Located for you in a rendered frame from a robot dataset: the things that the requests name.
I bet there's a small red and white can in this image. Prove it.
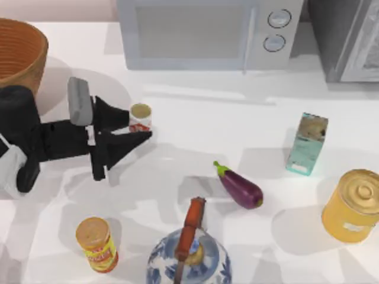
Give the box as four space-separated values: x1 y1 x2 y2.
129 103 153 134

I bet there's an orange woven basket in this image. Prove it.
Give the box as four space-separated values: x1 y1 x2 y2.
0 18 49 99

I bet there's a yellow and red can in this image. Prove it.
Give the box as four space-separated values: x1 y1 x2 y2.
75 216 120 274

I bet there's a pale microwave oven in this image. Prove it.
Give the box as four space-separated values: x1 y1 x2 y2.
115 0 304 75

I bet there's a purple eggplant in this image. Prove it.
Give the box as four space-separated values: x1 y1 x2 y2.
213 160 264 211

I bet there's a blue and white teapot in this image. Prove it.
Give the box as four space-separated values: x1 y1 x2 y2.
145 197 233 284

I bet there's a microwave knob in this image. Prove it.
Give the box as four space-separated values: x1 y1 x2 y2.
262 33 287 54
267 8 293 29

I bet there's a teal carton box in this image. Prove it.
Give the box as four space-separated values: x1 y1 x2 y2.
285 111 329 177

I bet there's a large yellow can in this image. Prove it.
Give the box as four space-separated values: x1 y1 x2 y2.
321 169 379 244

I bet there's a microwave door handle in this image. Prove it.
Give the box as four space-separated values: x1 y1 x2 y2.
242 7 257 75

